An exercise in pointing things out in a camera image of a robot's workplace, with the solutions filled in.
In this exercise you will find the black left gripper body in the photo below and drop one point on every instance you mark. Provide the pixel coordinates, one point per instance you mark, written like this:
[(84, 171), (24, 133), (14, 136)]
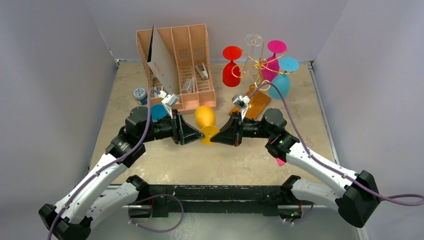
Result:
[(174, 125)]

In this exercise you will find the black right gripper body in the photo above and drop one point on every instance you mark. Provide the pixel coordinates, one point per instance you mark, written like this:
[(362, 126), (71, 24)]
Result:
[(236, 128)]

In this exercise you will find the yellow plastic wine glass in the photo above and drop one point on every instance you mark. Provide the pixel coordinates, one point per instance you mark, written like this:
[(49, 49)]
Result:
[(205, 119)]

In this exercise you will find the blue plastic wine glass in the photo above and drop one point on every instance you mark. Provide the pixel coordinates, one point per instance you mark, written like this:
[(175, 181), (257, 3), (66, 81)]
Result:
[(158, 111)]

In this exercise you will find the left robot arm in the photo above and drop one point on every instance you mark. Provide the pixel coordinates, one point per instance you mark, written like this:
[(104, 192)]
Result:
[(84, 208)]

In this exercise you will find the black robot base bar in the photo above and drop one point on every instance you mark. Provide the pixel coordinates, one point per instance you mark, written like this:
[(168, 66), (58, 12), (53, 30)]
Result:
[(268, 200)]

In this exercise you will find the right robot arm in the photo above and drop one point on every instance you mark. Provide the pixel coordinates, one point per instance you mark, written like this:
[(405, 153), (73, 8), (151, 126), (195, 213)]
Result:
[(340, 188)]

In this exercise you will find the red plastic wine glass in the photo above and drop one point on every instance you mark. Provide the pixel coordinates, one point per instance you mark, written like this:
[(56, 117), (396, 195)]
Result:
[(231, 73)]

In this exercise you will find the clear wine glass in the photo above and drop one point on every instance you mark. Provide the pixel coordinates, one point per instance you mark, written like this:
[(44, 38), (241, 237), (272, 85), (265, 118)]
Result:
[(253, 41)]

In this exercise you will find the magenta plastic wine glass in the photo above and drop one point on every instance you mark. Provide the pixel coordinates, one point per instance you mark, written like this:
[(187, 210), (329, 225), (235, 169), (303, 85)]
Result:
[(271, 64)]

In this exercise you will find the teal wine glass on rack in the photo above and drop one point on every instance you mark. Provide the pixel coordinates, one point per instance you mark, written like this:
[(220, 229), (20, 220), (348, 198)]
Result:
[(282, 81)]

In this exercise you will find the silver item in organizer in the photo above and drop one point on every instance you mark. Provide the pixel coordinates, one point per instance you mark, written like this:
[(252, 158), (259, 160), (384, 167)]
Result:
[(188, 85)]

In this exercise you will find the small blue white jar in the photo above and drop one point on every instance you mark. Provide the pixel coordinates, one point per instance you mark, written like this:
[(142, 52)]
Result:
[(140, 95)]

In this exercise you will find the pink plastic clip tool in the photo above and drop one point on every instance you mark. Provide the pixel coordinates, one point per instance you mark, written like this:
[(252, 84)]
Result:
[(280, 162)]

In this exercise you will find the grey stapler in organizer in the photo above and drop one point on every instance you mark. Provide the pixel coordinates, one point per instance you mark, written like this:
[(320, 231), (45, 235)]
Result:
[(201, 71)]

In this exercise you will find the white paper folder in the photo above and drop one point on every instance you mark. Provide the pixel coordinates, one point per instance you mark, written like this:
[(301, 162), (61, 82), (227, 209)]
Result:
[(162, 63)]

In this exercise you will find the peach plastic file organizer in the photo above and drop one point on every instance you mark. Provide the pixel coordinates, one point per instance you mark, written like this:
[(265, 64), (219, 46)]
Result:
[(189, 46)]

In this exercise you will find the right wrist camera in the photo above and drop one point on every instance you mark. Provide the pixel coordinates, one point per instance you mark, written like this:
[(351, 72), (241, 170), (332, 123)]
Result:
[(241, 102)]

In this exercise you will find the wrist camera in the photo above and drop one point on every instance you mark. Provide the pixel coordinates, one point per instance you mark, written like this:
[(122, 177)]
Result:
[(168, 100), (241, 102)]

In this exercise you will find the gold wire wine glass rack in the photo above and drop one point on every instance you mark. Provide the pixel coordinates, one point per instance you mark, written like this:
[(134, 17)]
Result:
[(263, 91)]

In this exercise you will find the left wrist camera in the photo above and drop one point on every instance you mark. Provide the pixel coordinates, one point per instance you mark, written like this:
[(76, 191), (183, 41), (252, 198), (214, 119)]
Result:
[(168, 100)]

